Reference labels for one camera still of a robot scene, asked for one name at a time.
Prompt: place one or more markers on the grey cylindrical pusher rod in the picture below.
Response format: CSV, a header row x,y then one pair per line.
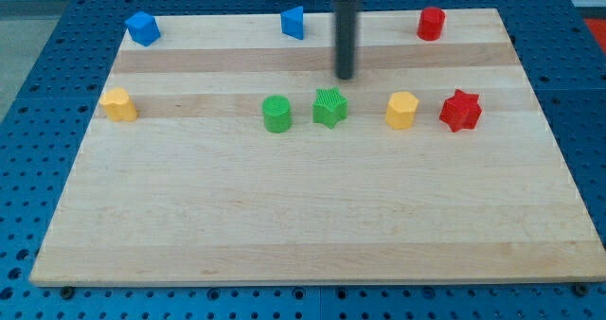
x,y
345,34

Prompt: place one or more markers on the blue triangle block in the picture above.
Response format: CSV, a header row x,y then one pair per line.
x,y
292,22

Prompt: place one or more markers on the red cylinder block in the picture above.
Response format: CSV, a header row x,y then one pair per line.
x,y
431,22

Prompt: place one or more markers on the green star block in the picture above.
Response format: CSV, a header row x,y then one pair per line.
x,y
330,107

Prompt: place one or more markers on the yellow hexagon block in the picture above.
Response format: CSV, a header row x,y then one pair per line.
x,y
401,110

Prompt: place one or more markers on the green cylinder block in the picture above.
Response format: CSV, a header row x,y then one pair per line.
x,y
276,112

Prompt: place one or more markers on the wooden board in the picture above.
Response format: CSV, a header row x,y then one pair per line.
x,y
196,192

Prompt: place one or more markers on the red star block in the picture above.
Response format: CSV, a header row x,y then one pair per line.
x,y
461,111

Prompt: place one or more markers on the blue cube block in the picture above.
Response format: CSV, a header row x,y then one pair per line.
x,y
143,28

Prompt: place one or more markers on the yellow heart block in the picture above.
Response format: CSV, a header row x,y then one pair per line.
x,y
117,105

